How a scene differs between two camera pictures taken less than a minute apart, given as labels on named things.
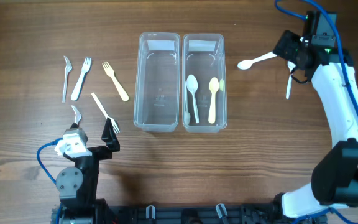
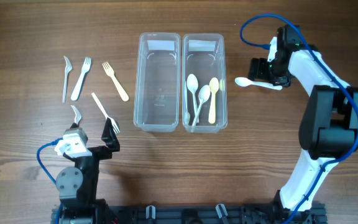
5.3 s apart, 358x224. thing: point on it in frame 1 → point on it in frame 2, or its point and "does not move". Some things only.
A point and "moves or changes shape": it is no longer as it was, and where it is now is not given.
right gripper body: x=284 y=43 → x=260 y=69
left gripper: x=95 y=152 does not move
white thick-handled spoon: x=247 y=64 → x=244 y=82
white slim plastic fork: x=115 y=127 does not move
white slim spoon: x=291 y=66 moves or changes shape
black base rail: x=223 y=214 does not move
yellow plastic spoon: x=214 y=86 does not move
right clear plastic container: x=204 y=55 does not move
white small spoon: x=192 y=84 does not move
